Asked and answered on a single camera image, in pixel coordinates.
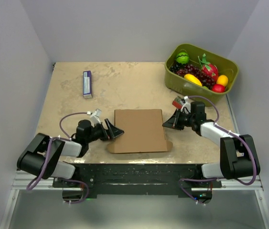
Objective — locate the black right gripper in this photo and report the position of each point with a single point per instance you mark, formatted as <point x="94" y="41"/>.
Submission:
<point x="173" y="123"/>

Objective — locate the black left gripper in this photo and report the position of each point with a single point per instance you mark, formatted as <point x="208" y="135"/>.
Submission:
<point x="114" y="130"/>

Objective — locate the brown cardboard box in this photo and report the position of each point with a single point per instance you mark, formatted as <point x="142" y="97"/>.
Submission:
<point x="143" y="132"/>

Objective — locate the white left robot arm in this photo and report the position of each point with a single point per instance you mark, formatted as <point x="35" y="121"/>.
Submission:
<point x="41" y="156"/>

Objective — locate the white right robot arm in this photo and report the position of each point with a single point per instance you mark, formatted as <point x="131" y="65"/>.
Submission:
<point x="238" y="156"/>

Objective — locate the red toothpaste box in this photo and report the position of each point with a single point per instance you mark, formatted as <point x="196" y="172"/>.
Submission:
<point x="178" y="102"/>

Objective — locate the purple toothpaste box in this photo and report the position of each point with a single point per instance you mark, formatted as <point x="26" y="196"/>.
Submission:
<point x="87" y="85"/>

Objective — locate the yellow toy banana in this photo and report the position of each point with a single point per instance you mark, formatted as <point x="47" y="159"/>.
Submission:
<point x="193" y="79"/>

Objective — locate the red toy grapes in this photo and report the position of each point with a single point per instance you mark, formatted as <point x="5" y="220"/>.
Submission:
<point x="206" y="81"/>

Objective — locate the green plastic basket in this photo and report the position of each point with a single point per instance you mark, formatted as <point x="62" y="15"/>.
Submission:
<point x="187" y="88"/>

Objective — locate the red toy apple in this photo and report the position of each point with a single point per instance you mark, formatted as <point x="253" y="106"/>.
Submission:
<point x="218" y="88"/>

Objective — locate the dark purple toy grapes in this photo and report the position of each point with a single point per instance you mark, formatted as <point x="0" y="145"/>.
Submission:
<point x="174" y="68"/>

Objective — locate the pink toy dragon fruit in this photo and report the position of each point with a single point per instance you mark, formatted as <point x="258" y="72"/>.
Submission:
<point x="208" y="68"/>

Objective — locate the green toy watermelon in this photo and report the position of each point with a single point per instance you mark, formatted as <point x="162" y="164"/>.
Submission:
<point x="182" y="58"/>

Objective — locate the yellow toy mango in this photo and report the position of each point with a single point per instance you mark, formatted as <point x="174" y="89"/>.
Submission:
<point x="222" y="80"/>

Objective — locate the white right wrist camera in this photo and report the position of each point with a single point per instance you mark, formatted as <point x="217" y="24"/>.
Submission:
<point x="185" y="104"/>

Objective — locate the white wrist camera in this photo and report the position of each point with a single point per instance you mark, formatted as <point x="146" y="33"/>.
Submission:
<point x="95" y="116"/>
<point x="185" y="104"/>

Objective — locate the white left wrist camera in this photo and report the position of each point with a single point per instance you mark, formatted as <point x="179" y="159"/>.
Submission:
<point x="95" y="116"/>

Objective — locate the black base frame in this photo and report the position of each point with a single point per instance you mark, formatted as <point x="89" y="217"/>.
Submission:
<point x="138" y="179"/>

